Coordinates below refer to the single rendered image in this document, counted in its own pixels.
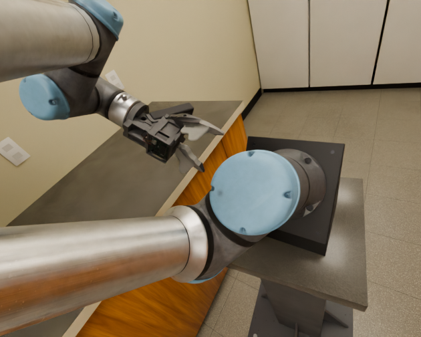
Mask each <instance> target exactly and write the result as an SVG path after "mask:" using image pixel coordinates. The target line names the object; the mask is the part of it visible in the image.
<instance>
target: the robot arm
mask: <svg viewBox="0 0 421 337"><path fill-rule="evenodd" d="M123 24H124V20H123V17H122V15H121V14H120V13H119V12H118V10H116V9H115V8H114V7H113V6H112V5H110V4H109V3H108V2H107V1H106V0H68V2H64V1H60V0H0V83H1V82H6V81H9V80H15V79H18V78H23V79H22V80H21V82H20V85H19V96H20V99H21V102H22V104H23V105H24V107H25V108H26V110H27V111H28V112H29V113H31V115H33V116H35V117H36V118H38V119H40V120H66V119H68V118H73V117H77V116H85V115H88V114H99V115H101V116H103V117H104V118H106V119H108V120H110V121H111V122H113V123H114V124H117V125H118V126H120V127H122V128H123V129H124V131H123V136H125V137H126V138H129V139H130V140H132V141H134V142H136V143H137V144H139V145H141V146H143V147H144V148H145V149H146V154H149V155H150V156H152V157H154V158H155V159H157V160H159V161H160V162H163V163H164V164H166V162H167V161H168V160H169V158H170V157H172V155H173V154H174V153H175V155H176V157H177V158H178V159H179V161H180V162H179V167H178V169H179V171H180V172H181V173H186V172H187V171H188V170H190V169H191V168H192V167H194V168H196V169H197V170H199V171H201V172H203V173H204V172H205V170H204V167H203V163H202V162H201V161H199V160H198V159H197V157H196V156H195V155H193V153H192V151H191V149H190V147H189V146H188V145H185V144H181V143H183V142H184V141H185V140H186V139H185V137H184V135H185V134H187V135H188V140H189V141H195V140H198V139H199V138H201V137H202V136H203V135H205V134H206V133H211V134H214V135H222V136H224V134H225V133H224V132H223V131H222V130H221V129H219V128H217V127H216V126H214V125H212V124H211V123H209V122H207V121H204V120H202V119H201V118H198V117H196V116H193V115H192V113H193V110H194V107H193V106H192V105H191V103H189V102H187V103H185V104H180V105H177V106H172V107H169V108H165V109H161V110H157V111H154V112H150V113H149V106H148V105H146V104H145V103H143V102H142V101H141V100H139V99H137V98H135V97H133V96H132V95H130V94H129V93H127V92H125V91H123V90H121V89H120V88H118V87H116V86H115V85H113V84H111V83H109V82H107V81H106V80H104V79H103V78H101V77H100V74H101V73H102V70H103V68H104V66H105V64H106V62H107V60H108V58H109V56H110V53H111V51H112V49H113V47H114V45H115V43H116V42H117V41H118V40H119V37H118V36H119V34H120V32H121V29H122V27H123ZM41 73H43V74H41ZM24 77H25V78H24ZM153 153H154V154H155V155H157V156H159V157H160V158H163V159H162V160H161V159H159V158H158V157H156V156H154V155H153ZM210 185H211V186H212V188H211V190H210V191H209V192H208V193H207V194H206V195H205V196H204V197H203V198H202V199H201V200H200V201H199V202H198V203H197V204H195V205H178V206H174V207H171V208H169V210H167V211H166V212H165V213H164V214H163V216H158V217H139V218H129V219H109V220H99V221H80V222H69V223H50V224H39V225H20V226H10V227H0V336H2V335H5V334H8V333H11V332H14V331H17V330H20V329H22V328H26V327H28V326H31V325H34V324H37V323H40V322H43V321H45V320H48V319H51V318H54V317H57V316H60V315H62V314H66V313H68V312H71V311H74V310H77V309H80V308H83V307H85V306H89V305H91V304H95V303H97V302H100V301H102V300H106V299H108V298H111V297H114V296H117V295H120V294H123V293H125V292H129V291H131V290H135V289H137V288H140V287H142V286H146V285H148V284H151V283H154V282H157V281H160V280H162V279H165V278H168V277H170V278H172V279H173V280H175V281H177V282H180V283H190V284H199V283H202V282H205V281H207V280H209V279H212V278H214V277H215V276H216V275H218V274H219V273H220V272H221V271H222V270H223V269H224V268H225V267H226V266H228V264H230V263H231V262H232V261H234V260H235V259H236V258H238V257H239V256H240V255H242V254H243V253H244V252H246V250H248V249H249V248H251V247H252V246H254V244H256V243H257V242H258V241H260V240H261V239H262V238H264V237H265V236H266V235H267V234H269V233H270V232H272V231H274V230H276V229H277V228H279V227H280V226H282V225H283V224H284V223H285V222H286V221H287V220H288V219H298V218H302V217H304V216H307V215H308V214H310V213H312V212H313V211H314V210H316V208H317V207H318V206H319V205H320V204H321V202H322V200H323V198H324V196H325V192H326V178H325V174H324V171H323V169H322V167H321V166H320V164H319V163H318V162H317V161H316V160H315V159H314V158H313V157H312V156H310V155H308V154H307V153H305V152H302V151H300V150H295V149H288V148H287V149H281V150H276V151H274V152H271V151H268V150H250V151H245V152H240V153H237V154H235V155H233V156H231V157H229V158H228V159H226V161H224V162H223V163H222V164H221V165H220V167H219V168H218V169H217V171H216V172H215V174H214V176H213V179H212V181H211V184H210Z"/></svg>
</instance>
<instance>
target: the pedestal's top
mask: <svg viewBox="0 0 421 337"><path fill-rule="evenodd" d="M226 267H228V268H231V269H234V270H237V271H240V272H243V273H246V274H249V275H253V276H255V277H259V278H261V279H265V280H267V281H270V282H273V283H276V284H279V285H282V286H285V287H288V288H292V289H294V290H298V291H300V292H304V293H306V294H310V295H312V296H316V297H318V298H323V299H325V300H329V301H331V302H335V303H337V304H341V305H343V306H347V307H349V308H353V309H355V310H359V311H362V312H365V310H366V309H367V307H368V285H367V267H366V234H365V217H364V184H363V179H355V178H346V177H340V182H339V191H338V196H337V205H336V208H335V214H334V218H333V223H332V226H331V233H330V236H329V241H328V245H327V251H326V254H325V256H323V255H320V254H317V253H314V252H311V251H308V250H305V249H302V248H300V247H296V246H294V245H290V244H288V243H284V242H282V241H278V240H276V239H272V238H270V237H267V236H265V237H264V238H262V239H261V240H260V241H258V242H257V243H256V244H254V246H252V247H251V248H249V249H248V250H246V252H244V253H243V254H242V255H240V256H239V257H238V258H236V259H235V260H234V261H232V262H231V263H230V264H228V266H226Z"/></svg>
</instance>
